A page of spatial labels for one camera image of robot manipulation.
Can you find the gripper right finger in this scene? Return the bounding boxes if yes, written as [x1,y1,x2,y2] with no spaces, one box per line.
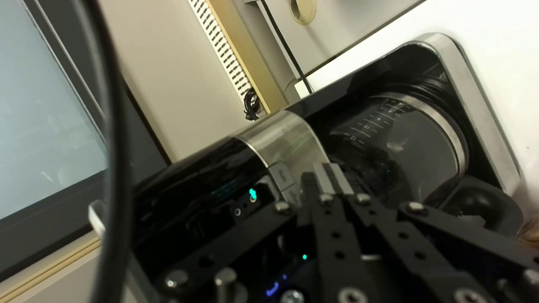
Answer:
[333,162,539,303]

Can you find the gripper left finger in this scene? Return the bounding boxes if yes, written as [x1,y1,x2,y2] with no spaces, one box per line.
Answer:
[155,162,368,303]

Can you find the black and silver coffeemaker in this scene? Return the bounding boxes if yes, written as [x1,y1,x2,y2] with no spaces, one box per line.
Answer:
[126,33,525,303]

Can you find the glass coffee carafe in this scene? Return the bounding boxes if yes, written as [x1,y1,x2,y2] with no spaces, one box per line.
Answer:
[324,92,523,238]

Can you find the white perforated vent strip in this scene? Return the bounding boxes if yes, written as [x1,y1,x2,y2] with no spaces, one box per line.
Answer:
[187,0,254,106]

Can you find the dark framed window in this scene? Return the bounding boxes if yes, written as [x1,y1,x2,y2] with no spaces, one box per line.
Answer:
[0,0,171,283]

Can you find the coil of black cable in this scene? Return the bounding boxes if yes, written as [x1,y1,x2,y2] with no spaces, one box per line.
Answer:
[243,88,263,122]

